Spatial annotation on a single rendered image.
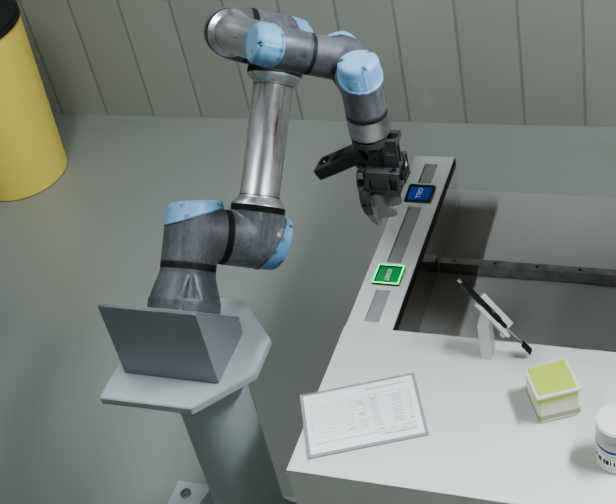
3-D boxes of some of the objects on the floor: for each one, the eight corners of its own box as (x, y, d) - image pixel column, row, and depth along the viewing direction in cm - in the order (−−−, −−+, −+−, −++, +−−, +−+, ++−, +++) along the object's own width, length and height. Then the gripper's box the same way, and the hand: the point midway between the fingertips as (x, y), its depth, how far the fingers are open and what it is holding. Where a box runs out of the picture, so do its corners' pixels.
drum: (4, 139, 477) (-60, -8, 433) (94, 142, 463) (38, -10, 418) (-50, 205, 446) (-124, 54, 402) (45, 210, 432) (-21, 54, 388)
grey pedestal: (115, 621, 287) (2, 409, 235) (179, 483, 318) (92, 268, 266) (303, 658, 270) (226, 437, 218) (351, 508, 301) (294, 283, 249)
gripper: (391, 149, 196) (406, 241, 210) (403, 119, 203) (417, 211, 216) (344, 147, 199) (362, 238, 213) (358, 118, 206) (374, 208, 219)
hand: (374, 218), depth 215 cm, fingers closed
